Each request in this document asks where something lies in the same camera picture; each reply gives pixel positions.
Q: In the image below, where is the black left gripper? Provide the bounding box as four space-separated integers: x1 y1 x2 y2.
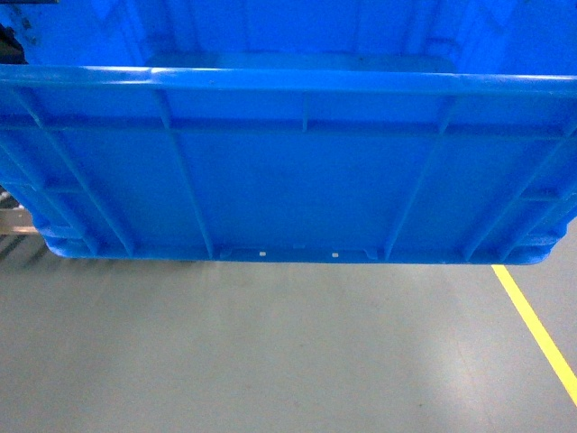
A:
0 25 25 65

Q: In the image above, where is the large blue plastic crate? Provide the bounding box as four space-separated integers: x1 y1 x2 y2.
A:
1 1 576 264

